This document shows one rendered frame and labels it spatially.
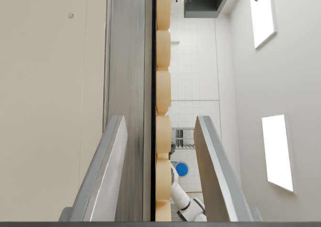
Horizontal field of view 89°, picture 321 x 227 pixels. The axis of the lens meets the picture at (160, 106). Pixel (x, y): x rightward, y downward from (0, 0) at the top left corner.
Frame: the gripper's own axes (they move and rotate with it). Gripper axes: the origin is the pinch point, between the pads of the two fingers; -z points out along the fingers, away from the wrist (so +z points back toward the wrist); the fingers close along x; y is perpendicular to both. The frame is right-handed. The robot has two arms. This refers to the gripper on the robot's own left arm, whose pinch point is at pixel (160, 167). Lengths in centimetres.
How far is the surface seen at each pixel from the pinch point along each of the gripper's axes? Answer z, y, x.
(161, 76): -13.5, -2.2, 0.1
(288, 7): -305, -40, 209
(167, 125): -9.2, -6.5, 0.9
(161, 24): -19.9, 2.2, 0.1
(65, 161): -6.6, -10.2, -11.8
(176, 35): -493, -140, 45
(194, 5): -80, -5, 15
